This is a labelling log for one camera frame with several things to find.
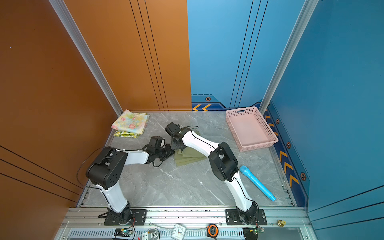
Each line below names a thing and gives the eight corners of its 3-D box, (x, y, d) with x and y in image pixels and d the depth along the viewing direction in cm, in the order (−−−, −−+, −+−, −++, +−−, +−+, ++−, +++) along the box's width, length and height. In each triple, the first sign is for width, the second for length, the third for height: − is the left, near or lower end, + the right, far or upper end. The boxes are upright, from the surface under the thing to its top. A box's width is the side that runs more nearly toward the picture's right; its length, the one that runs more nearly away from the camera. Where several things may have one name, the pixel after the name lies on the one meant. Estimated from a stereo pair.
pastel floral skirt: (114, 131, 110) (111, 126, 106) (125, 114, 121) (122, 109, 117) (141, 135, 108) (139, 130, 104) (150, 117, 119) (148, 112, 115)
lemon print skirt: (115, 136, 109) (113, 133, 107) (117, 133, 111) (115, 130, 109) (137, 139, 107) (136, 136, 105) (139, 135, 109) (138, 133, 107)
